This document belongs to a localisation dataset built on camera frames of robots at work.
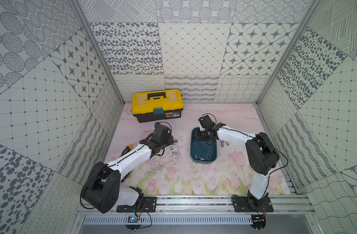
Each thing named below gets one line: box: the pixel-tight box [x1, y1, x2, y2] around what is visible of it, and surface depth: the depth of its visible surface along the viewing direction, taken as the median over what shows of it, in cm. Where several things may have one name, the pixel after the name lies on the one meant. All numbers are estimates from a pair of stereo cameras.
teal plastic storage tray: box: [189, 127, 218, 164], surface depth 92 cm
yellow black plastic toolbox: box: [130, 89, 184, 123], surface depth 102 cm
